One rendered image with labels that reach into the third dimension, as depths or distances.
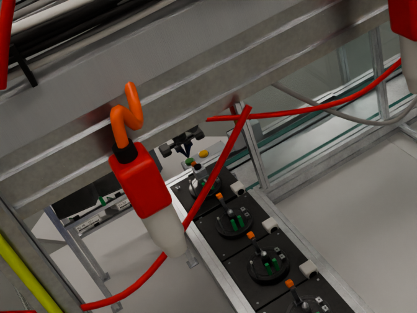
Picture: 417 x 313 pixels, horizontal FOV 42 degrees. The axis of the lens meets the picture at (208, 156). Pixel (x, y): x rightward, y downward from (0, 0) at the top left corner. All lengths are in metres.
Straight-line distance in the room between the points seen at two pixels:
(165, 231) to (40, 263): 0.16
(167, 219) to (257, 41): 0.25
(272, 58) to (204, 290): 1.39
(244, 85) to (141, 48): 0.16
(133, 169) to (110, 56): 0.13
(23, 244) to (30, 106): 0.16
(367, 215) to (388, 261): 0.22
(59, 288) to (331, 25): 0.49
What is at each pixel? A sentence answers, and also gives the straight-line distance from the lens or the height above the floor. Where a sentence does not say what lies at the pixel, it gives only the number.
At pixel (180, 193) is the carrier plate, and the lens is 2.23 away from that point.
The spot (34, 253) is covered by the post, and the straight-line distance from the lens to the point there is 0.69.
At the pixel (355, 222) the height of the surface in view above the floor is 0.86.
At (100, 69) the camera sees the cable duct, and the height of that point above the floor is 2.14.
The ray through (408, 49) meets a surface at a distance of 0.74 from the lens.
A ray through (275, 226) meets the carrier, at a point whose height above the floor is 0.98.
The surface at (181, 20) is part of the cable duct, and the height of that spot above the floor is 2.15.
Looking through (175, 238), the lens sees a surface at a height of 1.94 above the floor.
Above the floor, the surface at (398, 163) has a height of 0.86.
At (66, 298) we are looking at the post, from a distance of 0.75.
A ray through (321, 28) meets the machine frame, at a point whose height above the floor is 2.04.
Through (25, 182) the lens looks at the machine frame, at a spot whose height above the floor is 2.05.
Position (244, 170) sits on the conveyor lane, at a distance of 2.30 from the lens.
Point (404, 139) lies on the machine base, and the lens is 2.37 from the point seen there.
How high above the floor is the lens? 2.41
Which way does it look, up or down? 38 degrees down
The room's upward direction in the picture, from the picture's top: 22 degrees counter-clockwise
